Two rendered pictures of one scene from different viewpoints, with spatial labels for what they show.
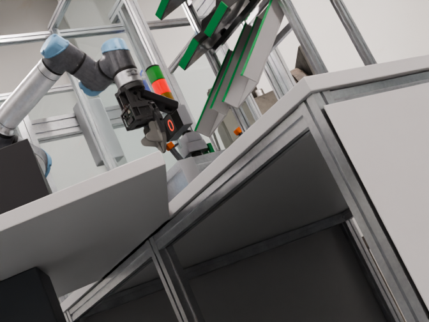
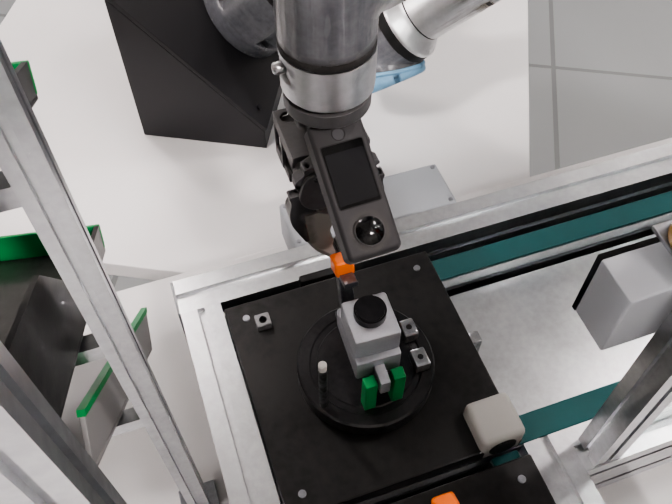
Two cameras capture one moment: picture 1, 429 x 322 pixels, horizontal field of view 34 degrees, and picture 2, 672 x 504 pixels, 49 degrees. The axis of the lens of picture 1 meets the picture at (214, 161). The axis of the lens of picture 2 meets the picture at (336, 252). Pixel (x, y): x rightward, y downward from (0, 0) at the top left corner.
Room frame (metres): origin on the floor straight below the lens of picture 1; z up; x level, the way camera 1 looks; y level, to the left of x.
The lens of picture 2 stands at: (2.00, -0.29, 1.66)
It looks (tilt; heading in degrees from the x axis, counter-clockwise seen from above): 55 degrees down; 108
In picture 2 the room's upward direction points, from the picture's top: straight up
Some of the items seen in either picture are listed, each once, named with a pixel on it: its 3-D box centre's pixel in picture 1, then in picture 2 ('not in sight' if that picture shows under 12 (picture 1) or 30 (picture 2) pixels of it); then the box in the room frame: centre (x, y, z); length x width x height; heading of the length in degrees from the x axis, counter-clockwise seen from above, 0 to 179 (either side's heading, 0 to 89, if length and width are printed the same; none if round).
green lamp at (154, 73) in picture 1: (155, 75); not in sight; (2.15, 0.06, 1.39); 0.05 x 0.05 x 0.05
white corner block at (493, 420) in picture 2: not in sight; (492, 425); (2.06, 0.02, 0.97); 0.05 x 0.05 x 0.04; 37
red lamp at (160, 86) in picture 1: (161, 89); not in sight; (2.15, 0.06, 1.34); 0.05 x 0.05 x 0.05
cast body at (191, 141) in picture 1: (194, 142); (372, 336); (1.93, 0.03, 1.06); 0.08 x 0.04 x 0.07; 125
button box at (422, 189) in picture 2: not in sight; (367, 217); (1.86, 0.26, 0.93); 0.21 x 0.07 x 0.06; 37
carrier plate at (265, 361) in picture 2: not in sight; (364, 374); (1.93, 0.04, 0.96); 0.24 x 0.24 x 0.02; 37
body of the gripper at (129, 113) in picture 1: (137, 106); (325, 133); (1.85, 0.13, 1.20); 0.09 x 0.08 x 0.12; 127
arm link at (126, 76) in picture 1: (129, 81); (323, 66); (1.86, 0.13, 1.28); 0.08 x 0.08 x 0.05
